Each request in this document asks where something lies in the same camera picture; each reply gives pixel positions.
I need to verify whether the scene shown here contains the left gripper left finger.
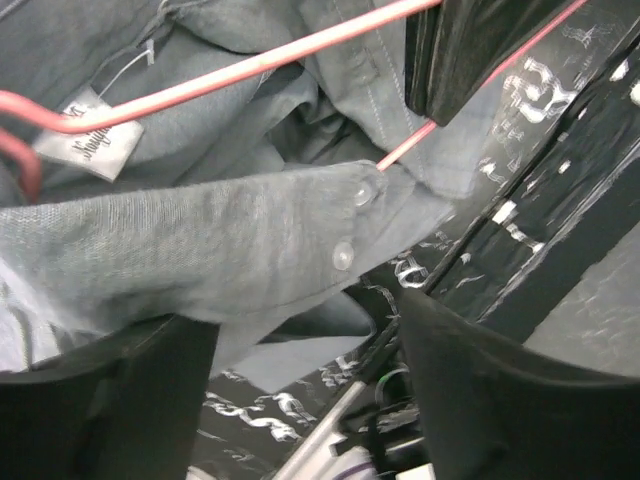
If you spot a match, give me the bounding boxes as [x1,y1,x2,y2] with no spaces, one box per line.
[1,316,218,480]

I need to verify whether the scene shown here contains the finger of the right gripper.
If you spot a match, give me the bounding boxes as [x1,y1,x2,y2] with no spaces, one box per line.
[404,0,575,126]

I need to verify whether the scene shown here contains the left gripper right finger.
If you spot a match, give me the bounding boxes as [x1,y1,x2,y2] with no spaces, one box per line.
[399,290,639,479]

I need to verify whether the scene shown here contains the grey button shirt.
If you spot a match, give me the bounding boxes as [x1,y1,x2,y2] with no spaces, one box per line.
[0,0,506,394]

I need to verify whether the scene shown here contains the pink wire hanger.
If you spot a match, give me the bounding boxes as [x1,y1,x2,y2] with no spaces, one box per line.
[1,1,586,201]

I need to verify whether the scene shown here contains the black metal base rail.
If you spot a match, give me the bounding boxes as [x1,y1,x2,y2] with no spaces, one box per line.
[424,29,640,346]

